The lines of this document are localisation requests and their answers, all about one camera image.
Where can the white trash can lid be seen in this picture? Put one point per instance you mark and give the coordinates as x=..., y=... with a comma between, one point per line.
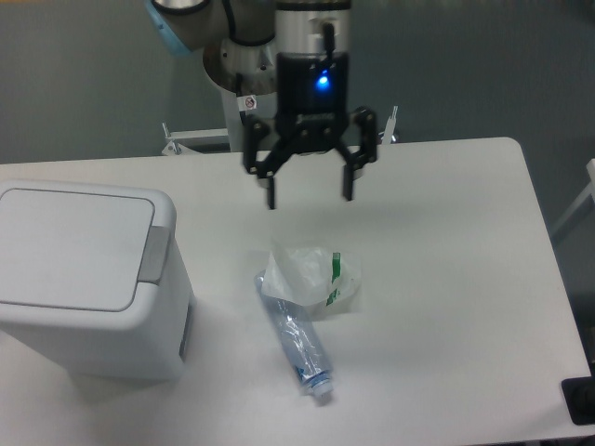
x=71, y=250

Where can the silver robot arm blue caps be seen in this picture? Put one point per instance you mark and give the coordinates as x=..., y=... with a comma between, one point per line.
x=240, y=41

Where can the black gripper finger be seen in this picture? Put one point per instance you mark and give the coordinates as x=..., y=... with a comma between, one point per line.
x=366, y=120
x=255, y=131

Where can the crushed clear plastic bottle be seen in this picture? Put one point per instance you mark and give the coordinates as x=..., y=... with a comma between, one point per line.
x=300, y=343

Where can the white plastic bag green print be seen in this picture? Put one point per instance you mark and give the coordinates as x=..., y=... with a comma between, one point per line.
x=324, y=281

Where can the white trash can body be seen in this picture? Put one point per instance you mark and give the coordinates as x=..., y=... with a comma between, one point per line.
x=146, y=340

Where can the black clamp at table corner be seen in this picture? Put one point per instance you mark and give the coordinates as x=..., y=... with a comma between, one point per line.
x=579, y=397

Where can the white frame at right edge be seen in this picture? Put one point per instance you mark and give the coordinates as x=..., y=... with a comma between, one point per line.
x=577, y=211

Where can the white metal base frame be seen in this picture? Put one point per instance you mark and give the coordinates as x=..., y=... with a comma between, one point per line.
x=218, y=140

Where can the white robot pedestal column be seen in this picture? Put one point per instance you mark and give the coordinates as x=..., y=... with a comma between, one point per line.
x=237, y=108

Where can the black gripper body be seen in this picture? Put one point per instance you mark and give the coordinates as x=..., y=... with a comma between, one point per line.
x=311, y=102

